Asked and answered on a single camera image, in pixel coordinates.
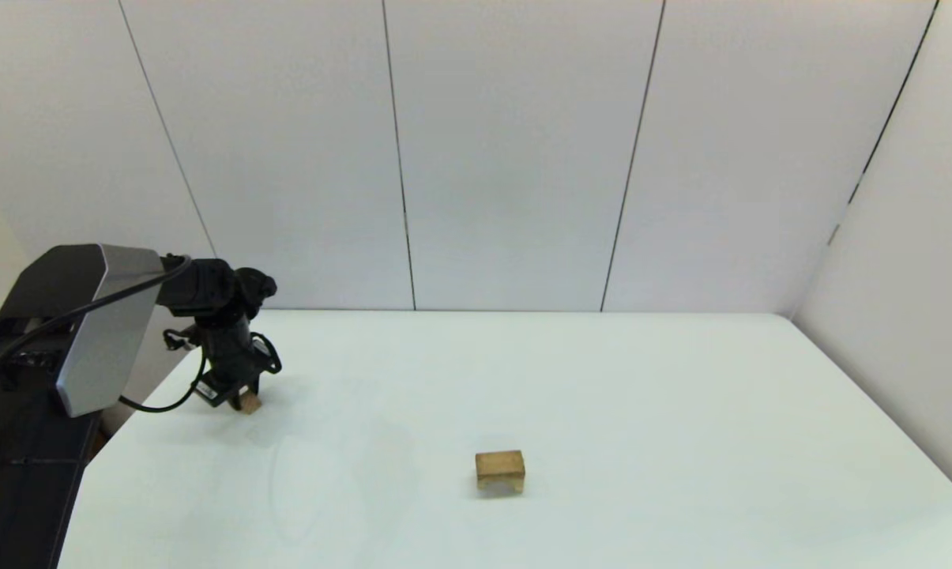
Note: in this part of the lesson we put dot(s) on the arched wooden building block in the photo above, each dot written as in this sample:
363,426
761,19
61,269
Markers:
515,487

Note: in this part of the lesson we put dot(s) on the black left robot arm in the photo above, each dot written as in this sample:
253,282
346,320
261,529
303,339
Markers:
88,316

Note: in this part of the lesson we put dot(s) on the triangular wooden building block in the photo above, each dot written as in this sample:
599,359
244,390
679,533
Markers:
250,405

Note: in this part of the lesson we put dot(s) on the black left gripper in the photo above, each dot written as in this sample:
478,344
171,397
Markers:
231,359

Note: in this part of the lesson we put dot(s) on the rectangular wooden building block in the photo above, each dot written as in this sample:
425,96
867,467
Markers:
499,466

